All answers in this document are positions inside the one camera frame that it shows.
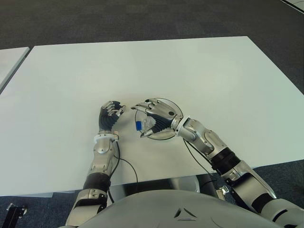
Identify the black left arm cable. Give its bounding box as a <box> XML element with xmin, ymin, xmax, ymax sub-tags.
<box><xmin>108</xmin><ymin>139</ymin><xmax>139</xmax><ymax>202</ymax></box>

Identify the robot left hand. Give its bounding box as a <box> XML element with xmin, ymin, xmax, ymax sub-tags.
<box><xmin>98</xmin><ymin>100</ymin><xmax>126</xmax><ymax>132</ymax></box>

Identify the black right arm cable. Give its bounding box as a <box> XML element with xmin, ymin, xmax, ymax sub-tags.
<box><xmin>183</xmin><ymin>139</ymin><xmax>216</xmax><ymax>175</ymax></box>

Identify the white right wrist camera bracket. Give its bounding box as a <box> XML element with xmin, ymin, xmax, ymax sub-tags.
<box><xmin>176</xmin><ymin>115</ymin><xmax>192</xmax><ymax>138</ymax></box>

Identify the grey robot torso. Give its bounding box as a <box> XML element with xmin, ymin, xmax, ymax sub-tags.
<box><xmin>95</xmin><ymin>185</ymin><xmax>304</xmax><ymax>228</ymax></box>

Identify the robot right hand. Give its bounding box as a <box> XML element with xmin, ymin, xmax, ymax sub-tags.
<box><xmin>131</xmin><ymin>98</ymin><xmax>185</xmax><ymax>138</ymax></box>

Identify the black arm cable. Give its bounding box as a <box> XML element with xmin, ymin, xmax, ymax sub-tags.
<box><xmin>183</xmin><ymin>139</ymin><xmax>216</xmax><ymax>175</ymax></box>
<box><xmin>108</xmin><ymin>139</ymin><xmax>139</xmax><ymax>202</ymax></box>

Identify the black metal stand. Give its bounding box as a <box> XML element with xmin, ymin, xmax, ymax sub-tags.
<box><xmin>5</xmin><ymin>203</ymin><xmax>28</xmax><ymax>228</ymax></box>

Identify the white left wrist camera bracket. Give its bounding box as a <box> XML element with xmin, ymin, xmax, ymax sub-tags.
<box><xmin>93</xmin><ymin>133</ymin><xmax>119</xmax><ymax>144</ymax></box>

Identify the white rectangular table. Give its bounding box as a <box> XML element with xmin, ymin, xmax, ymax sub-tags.
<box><xmin>0</xmin><ymin>47</ymin><xmax>30</xmax><ymax>89</ymax></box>

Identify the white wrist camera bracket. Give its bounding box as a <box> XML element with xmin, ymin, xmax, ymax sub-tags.
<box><xmin>176</xmin><ymin>115</ymin><xmax>192</xmax><ymax>138</ymax></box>
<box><xmin>93</xmin><ymin>133</ymin><xmax>119</xmax><ymax>144</ymax></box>

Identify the clear water bottle blue cap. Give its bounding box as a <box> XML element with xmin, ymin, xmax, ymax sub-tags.
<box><xmin>135</xmin><ymin>116</ymin><xmax>156</xmax><ymax>131</ymax></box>

